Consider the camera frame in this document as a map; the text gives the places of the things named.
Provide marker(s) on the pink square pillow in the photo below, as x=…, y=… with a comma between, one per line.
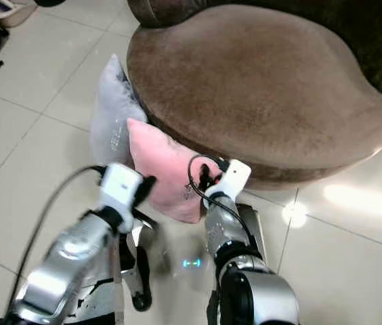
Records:
x=160, y=159

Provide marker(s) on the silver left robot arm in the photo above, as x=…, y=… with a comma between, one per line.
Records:
x=76, y=257

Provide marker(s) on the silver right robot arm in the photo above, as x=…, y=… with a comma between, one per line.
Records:
x=259, y=291

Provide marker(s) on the grey square pillow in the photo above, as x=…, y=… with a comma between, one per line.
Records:
x=113, y=112

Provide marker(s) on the brown round fabric sofa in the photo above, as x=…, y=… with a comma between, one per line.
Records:
x=252, y=88

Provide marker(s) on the black round object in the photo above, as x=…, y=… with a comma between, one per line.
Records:
x=49, y=3

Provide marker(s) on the dark fabric throw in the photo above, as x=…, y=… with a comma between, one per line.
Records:
x=374, y=34

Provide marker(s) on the beige and white box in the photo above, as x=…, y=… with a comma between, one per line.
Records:
x=15, y=12

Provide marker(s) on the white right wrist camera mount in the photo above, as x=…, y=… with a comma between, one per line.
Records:
x=233, y=177

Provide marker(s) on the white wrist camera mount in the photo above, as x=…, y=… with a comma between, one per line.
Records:
x=122, y=186
x=233, y=177

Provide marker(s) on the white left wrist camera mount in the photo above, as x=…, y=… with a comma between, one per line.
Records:
x=122, y=186

